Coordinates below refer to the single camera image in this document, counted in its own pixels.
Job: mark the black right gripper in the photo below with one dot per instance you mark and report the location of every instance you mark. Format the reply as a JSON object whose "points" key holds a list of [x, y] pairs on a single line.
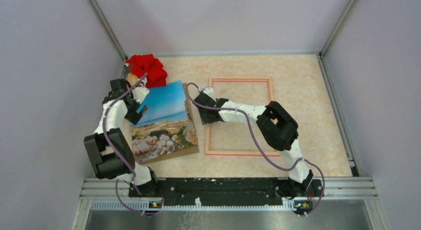
{"points": [[205, 119]]}

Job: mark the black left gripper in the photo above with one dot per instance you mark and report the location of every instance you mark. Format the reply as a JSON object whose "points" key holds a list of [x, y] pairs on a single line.
{"points": [[133, 116]]}

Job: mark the landscape beach photo print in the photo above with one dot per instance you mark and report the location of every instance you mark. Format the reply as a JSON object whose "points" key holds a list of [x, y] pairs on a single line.
{"points": [[164, 120]]}

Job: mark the pink wooden picture frame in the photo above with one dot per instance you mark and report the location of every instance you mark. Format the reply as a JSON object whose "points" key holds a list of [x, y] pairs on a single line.
{"points": [[238, 134]]}

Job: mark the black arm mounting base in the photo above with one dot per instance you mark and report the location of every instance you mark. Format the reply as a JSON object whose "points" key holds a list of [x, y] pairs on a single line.
{"points": [[287, 192]]}

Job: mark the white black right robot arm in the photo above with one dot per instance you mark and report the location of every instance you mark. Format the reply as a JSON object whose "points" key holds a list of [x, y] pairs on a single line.
{"points": [[278, 128]]}

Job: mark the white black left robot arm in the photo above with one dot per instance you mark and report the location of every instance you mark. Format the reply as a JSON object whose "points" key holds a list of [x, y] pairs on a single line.
{"points": [[109, 152]]}

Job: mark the red plush toy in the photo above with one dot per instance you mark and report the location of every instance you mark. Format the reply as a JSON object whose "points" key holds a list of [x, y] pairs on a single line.
{"points": [[138, 65]]}

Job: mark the grey cable duct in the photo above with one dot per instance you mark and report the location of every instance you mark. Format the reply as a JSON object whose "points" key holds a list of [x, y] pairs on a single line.
{"points": [[151, 206]]}

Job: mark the aluminium front rail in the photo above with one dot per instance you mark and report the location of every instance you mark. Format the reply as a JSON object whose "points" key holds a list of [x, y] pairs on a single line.
{"points": [[334, 187]]}

